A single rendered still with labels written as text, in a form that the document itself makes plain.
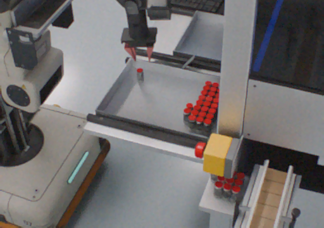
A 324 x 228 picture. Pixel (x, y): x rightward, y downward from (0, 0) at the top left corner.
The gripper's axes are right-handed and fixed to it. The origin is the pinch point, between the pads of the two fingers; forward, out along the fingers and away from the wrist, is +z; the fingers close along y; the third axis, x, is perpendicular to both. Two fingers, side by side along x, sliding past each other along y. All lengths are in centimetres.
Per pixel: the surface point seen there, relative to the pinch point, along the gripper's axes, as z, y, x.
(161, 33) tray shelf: 11.0, 2.4, 27.8
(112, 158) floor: 98, -31, 42
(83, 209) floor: 96, -40, 9
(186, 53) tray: 7.8, 12.3, 11.8
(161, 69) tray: 9.0, 4.5, 5.0
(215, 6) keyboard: 18, 21, 55
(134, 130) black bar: 8.3, -0.5, -22.1
